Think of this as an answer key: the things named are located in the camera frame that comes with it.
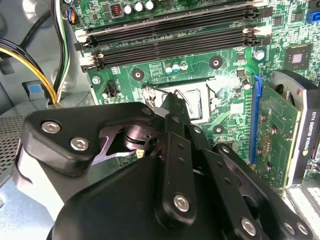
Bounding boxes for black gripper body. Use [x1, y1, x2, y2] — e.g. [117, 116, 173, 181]
[51, 154, 253, 240]

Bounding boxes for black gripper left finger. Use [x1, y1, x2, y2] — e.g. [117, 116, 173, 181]
[21, 92, 199, 230]

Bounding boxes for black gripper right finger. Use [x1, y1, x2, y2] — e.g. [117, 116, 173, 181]
[174, 95, 315, 240]

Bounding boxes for silver CPU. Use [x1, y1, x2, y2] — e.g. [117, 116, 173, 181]
[159, 88, 203, 119]

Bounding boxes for metal socket cover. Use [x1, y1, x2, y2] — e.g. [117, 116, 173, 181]
[142, 78, 218, 121]

